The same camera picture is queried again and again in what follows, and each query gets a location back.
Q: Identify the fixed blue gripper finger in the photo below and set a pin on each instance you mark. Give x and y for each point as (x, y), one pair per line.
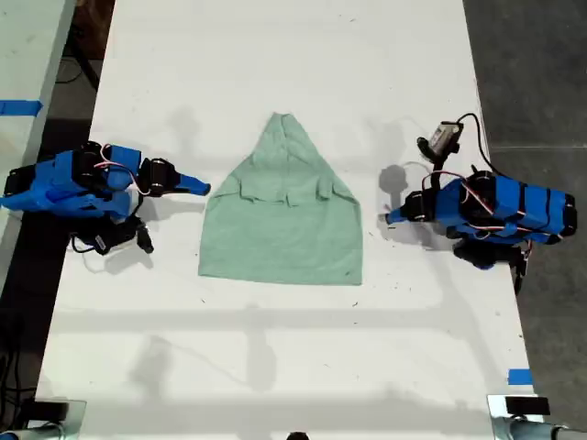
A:
(398, 211)
(195, 181)

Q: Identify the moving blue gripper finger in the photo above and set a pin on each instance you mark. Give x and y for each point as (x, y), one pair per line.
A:
(192, 190)
(398, 221)

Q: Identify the pale green T-shirt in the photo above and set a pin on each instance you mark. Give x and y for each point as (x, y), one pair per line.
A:
(280, 229)

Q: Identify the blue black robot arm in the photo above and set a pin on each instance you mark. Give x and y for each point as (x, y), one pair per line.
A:
(509, 208)
(59, 185)

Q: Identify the long blue tape strip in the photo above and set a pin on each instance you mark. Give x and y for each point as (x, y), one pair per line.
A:
(20, 107)

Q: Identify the pale grey side table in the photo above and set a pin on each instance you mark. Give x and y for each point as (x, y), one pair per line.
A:
(25, 59)

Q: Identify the short blue tape strip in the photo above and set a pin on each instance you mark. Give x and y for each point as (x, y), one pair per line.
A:
(520, 377)

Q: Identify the small black box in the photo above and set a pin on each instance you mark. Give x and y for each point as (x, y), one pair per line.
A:
(51, 410)
(527, 405)

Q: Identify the small round black object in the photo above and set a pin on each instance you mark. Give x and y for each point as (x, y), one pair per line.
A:
(298, 436)

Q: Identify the grey metal tube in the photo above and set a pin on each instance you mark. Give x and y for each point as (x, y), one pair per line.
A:
(536, 431)
(32, 433)

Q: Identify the gripper camera stalk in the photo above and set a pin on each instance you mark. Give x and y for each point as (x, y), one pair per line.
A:
(439, 166)

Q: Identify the gripper grey camera box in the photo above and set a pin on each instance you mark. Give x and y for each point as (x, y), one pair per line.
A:
(442, 137)

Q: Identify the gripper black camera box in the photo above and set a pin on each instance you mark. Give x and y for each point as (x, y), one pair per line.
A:
(114, 240)

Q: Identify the shiny metal bracket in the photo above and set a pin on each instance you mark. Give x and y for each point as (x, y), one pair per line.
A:
(77, 414)
(495, 405)

